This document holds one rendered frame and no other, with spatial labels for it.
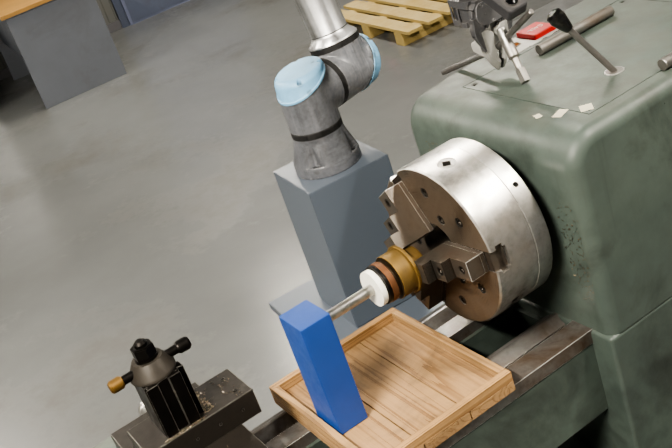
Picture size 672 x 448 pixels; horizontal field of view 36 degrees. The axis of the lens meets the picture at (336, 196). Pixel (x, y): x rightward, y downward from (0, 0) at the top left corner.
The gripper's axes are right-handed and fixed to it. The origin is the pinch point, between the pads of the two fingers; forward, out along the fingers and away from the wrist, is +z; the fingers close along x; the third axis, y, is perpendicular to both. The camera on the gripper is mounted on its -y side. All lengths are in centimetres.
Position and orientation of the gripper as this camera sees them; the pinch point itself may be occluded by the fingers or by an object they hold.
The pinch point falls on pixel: (501, 62)
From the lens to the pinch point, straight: 205.4
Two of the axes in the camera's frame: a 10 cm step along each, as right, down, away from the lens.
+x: -8.0, 4.6, -3.8
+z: 3.0, 8.6, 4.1
